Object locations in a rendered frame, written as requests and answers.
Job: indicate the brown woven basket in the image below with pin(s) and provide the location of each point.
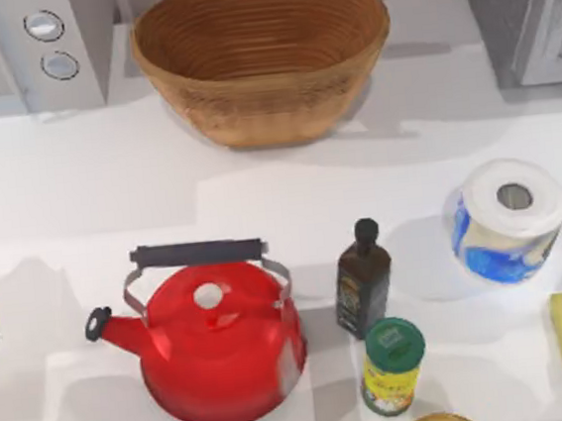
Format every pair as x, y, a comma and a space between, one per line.
262, 63

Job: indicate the green lidded yellow jar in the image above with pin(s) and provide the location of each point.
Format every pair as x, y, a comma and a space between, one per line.
392, 369

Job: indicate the red kettle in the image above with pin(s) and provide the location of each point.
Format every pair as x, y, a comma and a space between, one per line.
219, 341

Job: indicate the microwave knob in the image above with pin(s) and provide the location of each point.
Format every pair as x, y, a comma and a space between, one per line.
43, 26
60, 65

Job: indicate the pale microwave oven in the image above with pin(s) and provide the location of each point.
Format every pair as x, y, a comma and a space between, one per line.
7, 57

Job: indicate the white paper towel roll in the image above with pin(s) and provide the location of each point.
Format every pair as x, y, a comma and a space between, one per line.
509, 223

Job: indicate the dark glass bottle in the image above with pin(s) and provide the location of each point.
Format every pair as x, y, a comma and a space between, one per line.
364, 287

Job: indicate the grey cabinet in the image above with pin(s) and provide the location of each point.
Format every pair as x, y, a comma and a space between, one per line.
521, 13

